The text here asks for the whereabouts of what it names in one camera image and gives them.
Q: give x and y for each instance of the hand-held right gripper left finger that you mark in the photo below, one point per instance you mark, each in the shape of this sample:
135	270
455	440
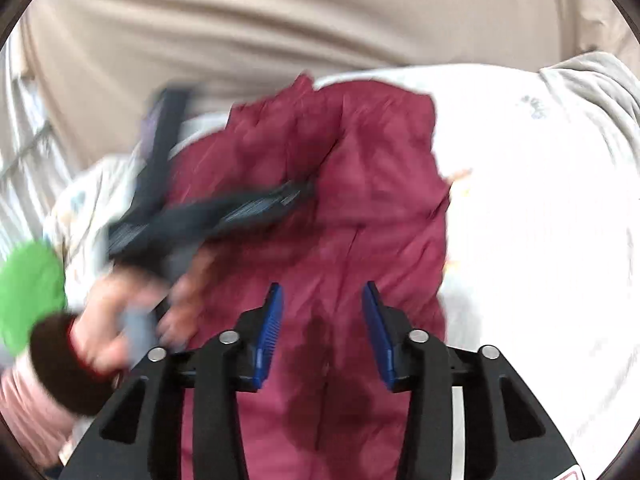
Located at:
267	340

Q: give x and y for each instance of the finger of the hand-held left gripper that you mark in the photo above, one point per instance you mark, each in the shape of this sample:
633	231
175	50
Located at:
250	207
160	155

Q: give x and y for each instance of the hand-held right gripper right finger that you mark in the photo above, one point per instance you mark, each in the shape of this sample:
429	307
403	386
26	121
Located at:
377	340

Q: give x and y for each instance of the maroon quilted jacket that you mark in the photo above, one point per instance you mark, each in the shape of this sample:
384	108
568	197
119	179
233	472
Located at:
360	185

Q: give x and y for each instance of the person's left hand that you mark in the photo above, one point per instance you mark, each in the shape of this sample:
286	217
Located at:
107	320

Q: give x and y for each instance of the green cloth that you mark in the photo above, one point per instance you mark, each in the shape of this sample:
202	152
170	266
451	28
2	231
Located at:
30	290

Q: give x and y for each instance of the white satin curtain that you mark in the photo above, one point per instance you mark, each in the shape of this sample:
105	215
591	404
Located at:
25	175

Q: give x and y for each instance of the beige sheet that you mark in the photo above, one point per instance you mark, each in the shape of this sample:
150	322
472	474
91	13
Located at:
250	35

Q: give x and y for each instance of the floral fleece blanket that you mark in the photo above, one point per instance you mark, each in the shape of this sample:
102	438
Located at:
525	260

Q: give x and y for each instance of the pink cloth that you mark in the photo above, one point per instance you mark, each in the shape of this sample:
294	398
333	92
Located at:
25	410

